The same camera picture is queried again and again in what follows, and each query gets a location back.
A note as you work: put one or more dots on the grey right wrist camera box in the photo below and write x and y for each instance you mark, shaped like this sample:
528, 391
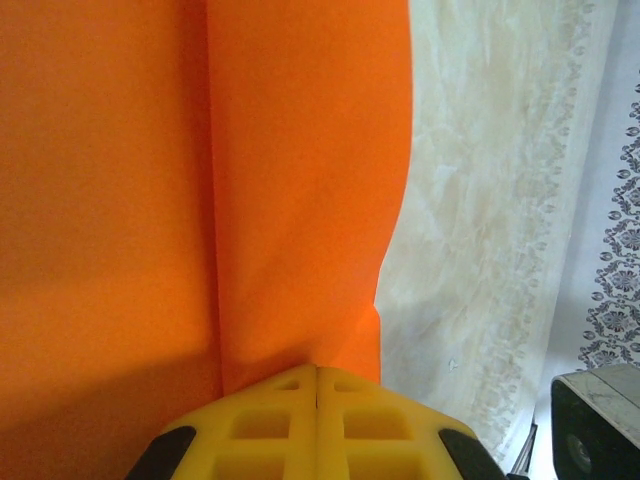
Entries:
595, 425

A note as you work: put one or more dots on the orange square paper sheet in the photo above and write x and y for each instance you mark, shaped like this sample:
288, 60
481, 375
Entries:
150, 175

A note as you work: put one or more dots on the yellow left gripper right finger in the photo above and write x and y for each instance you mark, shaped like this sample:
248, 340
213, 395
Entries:
390, 430

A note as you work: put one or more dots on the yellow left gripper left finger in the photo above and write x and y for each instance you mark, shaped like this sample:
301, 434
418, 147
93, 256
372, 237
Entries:
250, 430

